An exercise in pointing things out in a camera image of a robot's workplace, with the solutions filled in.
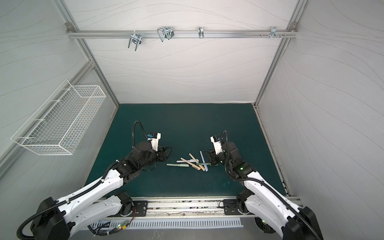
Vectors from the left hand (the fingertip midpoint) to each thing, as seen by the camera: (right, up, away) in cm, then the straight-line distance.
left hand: (172, 146), depth 79 cm
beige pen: (+15, -13, +9) cm, 22 cm away
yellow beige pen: (+11, -14, +9) cm, 20 cm away
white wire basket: (-51, +11, -13) cm, 54 cm away
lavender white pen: (+17, -12, +10) cm, 23 cm away
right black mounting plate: (+30, -30, -6) cm, 43 cm away
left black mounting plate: (-15, -30, -5) cm, 34 cm away
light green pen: (+5, -13, +10) cm, 17 cm away
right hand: (+21, -1, +2) cm, 21 cm away
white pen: (+9, -11, +10) cm, 17 cm away
